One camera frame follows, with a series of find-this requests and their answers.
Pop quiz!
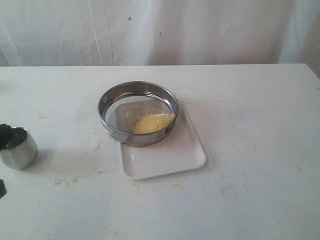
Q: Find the stainless steel cup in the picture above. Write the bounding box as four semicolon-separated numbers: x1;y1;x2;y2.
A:
0;127;38;170

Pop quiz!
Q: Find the round stainless steel sieve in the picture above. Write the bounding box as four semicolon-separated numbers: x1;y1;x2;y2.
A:
97;81;180;147

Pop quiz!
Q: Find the yellow granular powder pile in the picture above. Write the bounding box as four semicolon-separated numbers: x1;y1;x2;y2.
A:
131;112;176;134

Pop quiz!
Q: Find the white curtain backdrop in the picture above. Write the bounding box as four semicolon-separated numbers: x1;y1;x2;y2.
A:
0;0;320;66

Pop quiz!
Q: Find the white plastic tray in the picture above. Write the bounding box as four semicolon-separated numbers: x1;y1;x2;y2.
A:
118;102;208;181

